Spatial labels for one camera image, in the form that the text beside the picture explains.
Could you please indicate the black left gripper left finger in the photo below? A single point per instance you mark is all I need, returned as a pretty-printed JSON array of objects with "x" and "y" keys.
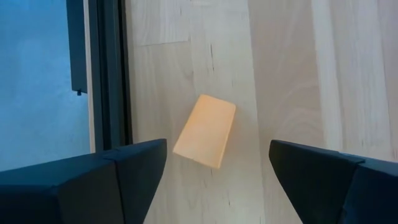
[{"x": 77, "y": 189}]

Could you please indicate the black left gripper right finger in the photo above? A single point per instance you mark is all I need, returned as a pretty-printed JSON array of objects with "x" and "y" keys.
[{"x": 342, "y": 193}]

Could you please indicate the orange triangular block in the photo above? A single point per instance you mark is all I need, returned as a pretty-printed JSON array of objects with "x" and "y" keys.
[{"x": 204, "y": 130}]

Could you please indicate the black rectangular panel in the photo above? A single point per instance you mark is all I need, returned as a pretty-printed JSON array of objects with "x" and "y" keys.
[{"x": 76, "y": 46}]

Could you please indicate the black aluminium table frame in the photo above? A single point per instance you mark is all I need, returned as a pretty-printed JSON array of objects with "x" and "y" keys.
[{"x": 109, "y": 74}]

